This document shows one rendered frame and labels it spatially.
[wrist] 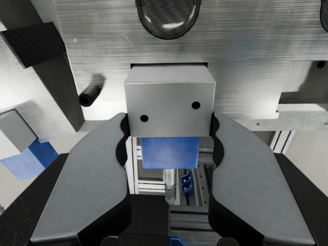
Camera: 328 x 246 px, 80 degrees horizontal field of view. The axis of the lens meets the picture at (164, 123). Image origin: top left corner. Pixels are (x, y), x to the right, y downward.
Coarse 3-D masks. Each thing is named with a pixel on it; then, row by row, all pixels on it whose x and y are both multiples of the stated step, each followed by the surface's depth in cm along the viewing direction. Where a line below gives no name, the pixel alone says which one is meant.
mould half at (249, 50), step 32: (64, 0) 12; (96, 0) 12; (128, 0) 12; (224, 0) 12; (256, 0) 12; (288, 0) 11; (320, 0) 11; (64, 32) 13; (96, 32) 13; (128, 32) 13; (192, 32) 12; (224, 32) 12; (256, 32) 12; (288, 32) 12; (320, 32) 12; (96, 64) 14; (128, 64) 14; (224, 64) 13; (256, 64) 13; (288, 64) 13; (224, 96) 15; (256, 96) 15
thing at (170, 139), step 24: (144, 72) 12; (168, 72) 12; (192, 72) 12; (144, 96) 11; (168, 96) 11; (192, 96) 11; (144, 120) 12; (168, 120) 12; (192, 120) 12; (144, 144) 14; (168, 144) 14; (192, 144) 14; (144, 168) 16; (168, 168) 15; (192, 168) 15; (168, 192) 18
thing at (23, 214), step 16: (64, 160) 8; (48, 176) 7; (32, 192) 7; (48, 192) 7; (16, 208) 6; (32, 208) 6; (0, 224) 6; (16, 224) 6; (32, 224) 6; (0, 240) 5; (16, 240) 5; (64, 240) 6
